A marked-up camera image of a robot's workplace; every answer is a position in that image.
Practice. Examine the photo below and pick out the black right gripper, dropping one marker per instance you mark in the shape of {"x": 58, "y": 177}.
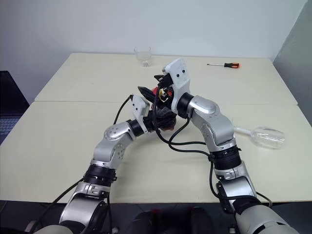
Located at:
{"x": 168, "y": 85}

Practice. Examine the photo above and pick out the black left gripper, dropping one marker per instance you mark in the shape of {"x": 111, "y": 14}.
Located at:
{"x": 150, "y": 123}

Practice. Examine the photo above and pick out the red bottle cap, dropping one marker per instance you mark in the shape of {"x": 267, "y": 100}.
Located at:
{"x": 154, "y": 90}

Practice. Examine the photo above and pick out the small plastic cola bottle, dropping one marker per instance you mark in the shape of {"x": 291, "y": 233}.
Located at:
{"x": 169, "y": 127}

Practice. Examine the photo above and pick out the clear wine glass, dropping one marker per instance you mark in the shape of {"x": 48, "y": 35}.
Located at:
{"x": 268, "y": 139}

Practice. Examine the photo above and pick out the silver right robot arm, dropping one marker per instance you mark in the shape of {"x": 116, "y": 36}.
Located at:
{"x": 214, "y": 122}

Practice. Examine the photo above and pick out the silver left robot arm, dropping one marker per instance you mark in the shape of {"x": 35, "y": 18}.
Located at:
{"x": 109, "y": 146}

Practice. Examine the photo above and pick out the clear glass tumbler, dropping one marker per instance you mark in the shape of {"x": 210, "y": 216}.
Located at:
{"x": 142, "y": 57}

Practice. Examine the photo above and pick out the black laptop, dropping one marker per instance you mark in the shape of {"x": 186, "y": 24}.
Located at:
{"x": 11, "y": 97}

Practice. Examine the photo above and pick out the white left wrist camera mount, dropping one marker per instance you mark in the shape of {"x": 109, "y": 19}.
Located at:
{"x": 139, "y": 107}

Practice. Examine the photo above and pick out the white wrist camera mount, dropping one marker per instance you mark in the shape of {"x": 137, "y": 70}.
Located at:
{"x": 180, "y": 78}
{"x": 139, "y": 107}

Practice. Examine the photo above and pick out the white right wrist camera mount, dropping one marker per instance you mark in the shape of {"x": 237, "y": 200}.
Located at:
{"x": 180, "y": 78}

